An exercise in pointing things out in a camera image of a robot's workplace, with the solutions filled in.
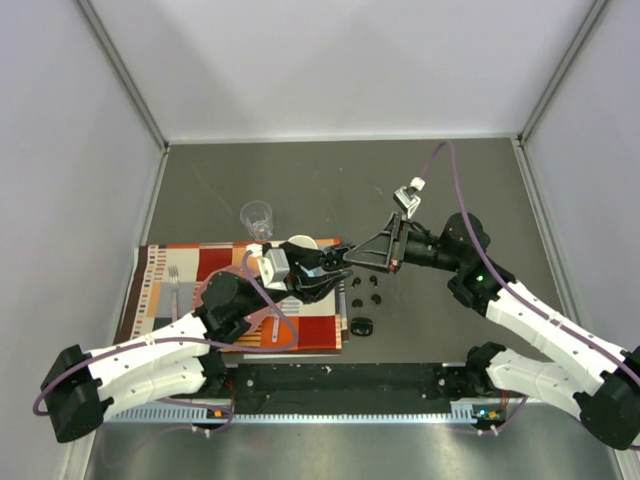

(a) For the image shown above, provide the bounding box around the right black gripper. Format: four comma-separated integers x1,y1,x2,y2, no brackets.
344,213,463,274

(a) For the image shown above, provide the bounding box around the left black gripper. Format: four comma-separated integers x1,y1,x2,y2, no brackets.
238,242,352,318

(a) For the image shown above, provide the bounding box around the black round earbud case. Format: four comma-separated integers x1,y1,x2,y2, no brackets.
320,250,345,272

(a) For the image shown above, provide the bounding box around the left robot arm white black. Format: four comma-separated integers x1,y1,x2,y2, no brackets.
33,241,353,444

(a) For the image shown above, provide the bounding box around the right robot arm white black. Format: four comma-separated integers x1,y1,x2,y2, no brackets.
344,213,639,450

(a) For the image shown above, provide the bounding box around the black open earbud case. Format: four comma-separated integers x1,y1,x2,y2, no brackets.
350,317,374,337

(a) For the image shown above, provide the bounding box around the white blue mug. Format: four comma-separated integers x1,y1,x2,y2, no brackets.
281,235,319,255

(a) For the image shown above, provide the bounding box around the pink polka dot plate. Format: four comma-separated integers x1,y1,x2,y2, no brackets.
193,267,268,344

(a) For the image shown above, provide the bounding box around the clear plastic cup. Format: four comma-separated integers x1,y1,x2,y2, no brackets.
240,200,273,241

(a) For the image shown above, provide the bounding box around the silver fork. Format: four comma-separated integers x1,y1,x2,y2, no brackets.
168,265,180,322

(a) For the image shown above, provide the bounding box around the orange patterned placemat cloth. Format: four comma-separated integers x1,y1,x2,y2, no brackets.
114,236,347,354

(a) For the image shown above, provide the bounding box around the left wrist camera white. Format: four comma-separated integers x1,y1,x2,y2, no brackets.
246,243,290,291

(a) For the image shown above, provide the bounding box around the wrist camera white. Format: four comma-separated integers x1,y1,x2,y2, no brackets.
246,243,290,291
393,177,425,220

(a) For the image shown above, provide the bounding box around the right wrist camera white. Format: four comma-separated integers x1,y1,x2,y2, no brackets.
393,177,425,220

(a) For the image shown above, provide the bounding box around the knife with orange handle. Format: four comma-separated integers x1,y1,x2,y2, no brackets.
271,310,281,343

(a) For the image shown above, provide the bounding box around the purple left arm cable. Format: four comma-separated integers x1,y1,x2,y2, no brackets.
32,252,300,441

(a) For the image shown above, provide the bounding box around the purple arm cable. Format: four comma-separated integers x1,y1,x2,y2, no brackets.
32,252,300,441
417,139,640,435

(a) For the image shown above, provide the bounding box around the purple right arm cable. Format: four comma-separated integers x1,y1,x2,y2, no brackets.
417,139,640,435

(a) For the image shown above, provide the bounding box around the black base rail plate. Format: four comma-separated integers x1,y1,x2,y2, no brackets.
229,363,477,415

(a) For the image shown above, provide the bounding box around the white comb cable duct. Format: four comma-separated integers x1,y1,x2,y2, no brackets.
107,402,506,426

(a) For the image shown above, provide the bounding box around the aluminium frame post right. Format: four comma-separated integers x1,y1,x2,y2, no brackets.
516,0,611,148

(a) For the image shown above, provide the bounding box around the aluminium frame post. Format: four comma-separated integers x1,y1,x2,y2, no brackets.
73,0,169,152
516,0,611,148

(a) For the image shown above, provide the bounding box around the aluminium frame post left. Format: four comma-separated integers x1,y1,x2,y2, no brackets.
73,0,169,152

